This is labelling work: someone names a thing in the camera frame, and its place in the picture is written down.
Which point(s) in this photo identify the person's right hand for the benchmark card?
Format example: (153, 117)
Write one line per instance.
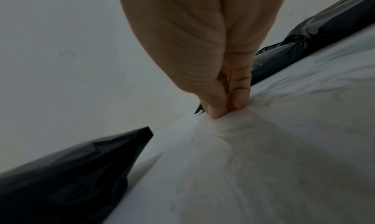
(190, 33)

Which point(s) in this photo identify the row of black plastic packets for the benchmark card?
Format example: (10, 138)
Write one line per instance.
(316, 33)

